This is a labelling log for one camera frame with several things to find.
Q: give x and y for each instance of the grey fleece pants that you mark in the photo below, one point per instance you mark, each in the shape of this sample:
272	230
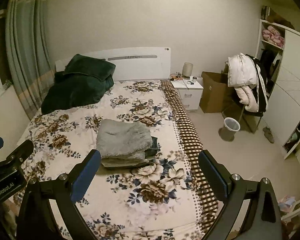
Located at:
122	140

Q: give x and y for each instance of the dark folded jeans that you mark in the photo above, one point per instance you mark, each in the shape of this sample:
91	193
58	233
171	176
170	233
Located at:
152	151

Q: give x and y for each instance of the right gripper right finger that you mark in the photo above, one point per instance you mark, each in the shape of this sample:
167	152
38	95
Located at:
262	218

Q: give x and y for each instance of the green curtain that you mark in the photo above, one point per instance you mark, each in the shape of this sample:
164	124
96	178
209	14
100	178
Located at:
28	58

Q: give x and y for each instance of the cream table lamp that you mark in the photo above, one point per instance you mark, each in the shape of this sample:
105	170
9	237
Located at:
187	69

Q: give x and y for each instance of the white trash bin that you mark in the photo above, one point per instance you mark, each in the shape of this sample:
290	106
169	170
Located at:
230	127

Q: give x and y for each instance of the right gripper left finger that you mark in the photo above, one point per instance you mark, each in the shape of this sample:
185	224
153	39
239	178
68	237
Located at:
36	219

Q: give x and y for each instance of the white nightstand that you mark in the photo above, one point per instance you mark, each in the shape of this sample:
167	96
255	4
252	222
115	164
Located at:
190	93

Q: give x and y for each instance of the grey slipper pair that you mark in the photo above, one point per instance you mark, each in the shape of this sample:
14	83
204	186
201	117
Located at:
268	134

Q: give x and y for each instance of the white wardrobe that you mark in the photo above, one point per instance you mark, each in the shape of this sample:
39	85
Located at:
283	113

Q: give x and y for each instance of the wooden chair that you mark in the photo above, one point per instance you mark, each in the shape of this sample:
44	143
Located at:
248	121

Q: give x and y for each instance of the white headboard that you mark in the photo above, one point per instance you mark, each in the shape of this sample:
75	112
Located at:
138	63

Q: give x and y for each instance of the pink folded blanket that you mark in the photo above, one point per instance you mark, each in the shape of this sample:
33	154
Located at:
273	36

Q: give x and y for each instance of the cardboard box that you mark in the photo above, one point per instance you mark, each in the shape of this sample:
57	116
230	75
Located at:
216	93

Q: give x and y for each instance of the white puffer jacket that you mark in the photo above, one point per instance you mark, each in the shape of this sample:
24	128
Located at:
242	77

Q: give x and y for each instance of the dark green blanket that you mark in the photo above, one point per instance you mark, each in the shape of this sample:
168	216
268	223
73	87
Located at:
84	81

